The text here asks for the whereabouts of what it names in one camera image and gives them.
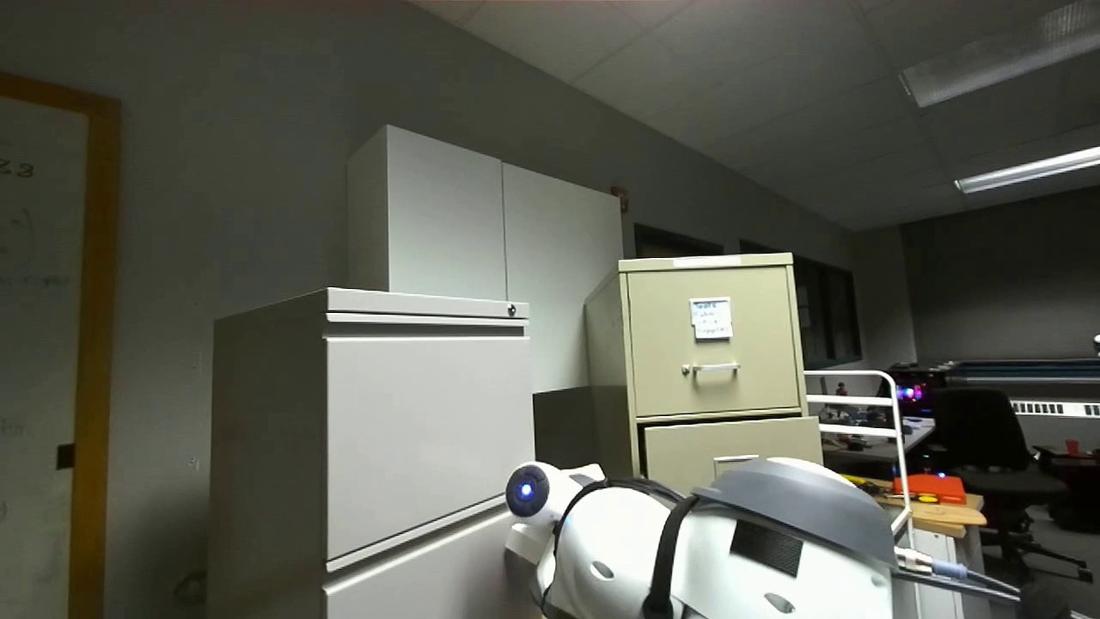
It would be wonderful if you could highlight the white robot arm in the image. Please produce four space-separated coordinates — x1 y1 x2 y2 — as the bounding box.
506 457 1021 619

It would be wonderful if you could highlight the beige top file drawer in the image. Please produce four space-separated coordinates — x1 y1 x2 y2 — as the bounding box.
627 270 800 421

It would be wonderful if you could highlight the beige file drawer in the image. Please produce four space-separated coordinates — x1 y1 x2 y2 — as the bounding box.
627 270 800 421
640 416 821 492

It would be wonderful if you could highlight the beige vertical file cabinet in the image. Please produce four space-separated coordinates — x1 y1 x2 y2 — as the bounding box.
586 254 821 492

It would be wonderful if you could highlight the tall white storage cabinet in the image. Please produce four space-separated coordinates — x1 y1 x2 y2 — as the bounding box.
345 126 623 394

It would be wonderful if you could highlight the beige bottom file drawer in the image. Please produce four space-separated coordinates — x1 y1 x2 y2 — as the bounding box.
640 416 821 492

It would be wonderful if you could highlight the grey lateral file cabinet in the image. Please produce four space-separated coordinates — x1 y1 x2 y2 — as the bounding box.
206 289 538 619

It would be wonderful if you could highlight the white paper label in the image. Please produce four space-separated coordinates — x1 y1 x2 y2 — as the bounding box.
688 296 733 342

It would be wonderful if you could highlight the orange tool on table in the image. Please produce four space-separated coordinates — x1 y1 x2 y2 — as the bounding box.
891 475 965 507

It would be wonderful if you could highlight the black office chair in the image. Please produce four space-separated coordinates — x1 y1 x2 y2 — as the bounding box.
924 384 1092 580

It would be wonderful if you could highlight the wooden side table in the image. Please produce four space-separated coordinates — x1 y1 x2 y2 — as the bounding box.
848 475 986 580

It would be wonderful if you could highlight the wood framed whiteboard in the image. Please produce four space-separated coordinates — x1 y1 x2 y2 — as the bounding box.
0 73 122 619

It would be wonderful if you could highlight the fluorescent ceiling light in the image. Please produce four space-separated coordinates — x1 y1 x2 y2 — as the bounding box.
954 144 1100 195

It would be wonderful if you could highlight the ceiling light panel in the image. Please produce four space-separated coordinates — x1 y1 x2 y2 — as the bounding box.
902 0 1100 107

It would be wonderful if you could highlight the white wire rack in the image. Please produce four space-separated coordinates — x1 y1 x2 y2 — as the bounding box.
806 368 916 537

